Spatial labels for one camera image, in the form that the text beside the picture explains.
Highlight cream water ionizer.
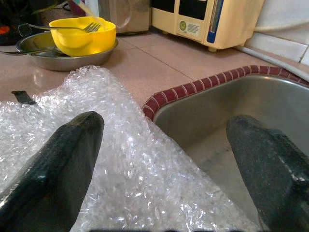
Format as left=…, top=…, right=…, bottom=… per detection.
left=151, top=0, right=265, bottom=53

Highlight steel sink basin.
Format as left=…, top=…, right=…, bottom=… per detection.
left=153, top=73, right=309, bottom=218

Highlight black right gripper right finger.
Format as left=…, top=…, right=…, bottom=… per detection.
left=226, top=115, right=309, bottom=232

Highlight white green training chopsticks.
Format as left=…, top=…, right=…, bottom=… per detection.
left=69, top=0, right=106, bottom=26

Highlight steel fork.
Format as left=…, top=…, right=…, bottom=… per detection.
left=18, top=22, right=102, bottom=37

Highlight steel plate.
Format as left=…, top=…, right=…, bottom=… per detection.
left=15, top=31, right=119, bottom=72

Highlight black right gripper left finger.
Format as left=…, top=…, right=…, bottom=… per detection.
left=0, top=111, right=105, bottom=232

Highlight grey drain hose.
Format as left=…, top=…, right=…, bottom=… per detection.
left=235, top=44, right=309, bottom=82

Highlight black electric kettle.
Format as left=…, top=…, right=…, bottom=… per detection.
left=0, top=0, right=63, bottom=46

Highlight yellow plastic bowl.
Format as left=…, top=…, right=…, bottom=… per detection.
left=49, top=16, right=117, bottom=58

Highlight white water filter jug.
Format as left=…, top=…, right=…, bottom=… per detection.
left=85, top=0, right=101, bottom=17

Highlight clear bubble wrap sheet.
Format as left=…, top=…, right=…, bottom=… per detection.
left=0, top=65, right=260, bottom=232

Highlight black tape strip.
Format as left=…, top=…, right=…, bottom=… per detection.
left=11, top=90, right=37, bottom=105

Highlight maroon plastic cup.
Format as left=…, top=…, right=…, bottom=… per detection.
left=63, top=0, right=85, bottom=19

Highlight steel spoon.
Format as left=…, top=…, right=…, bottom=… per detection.
left=0, top=47, right=61, bottom=57

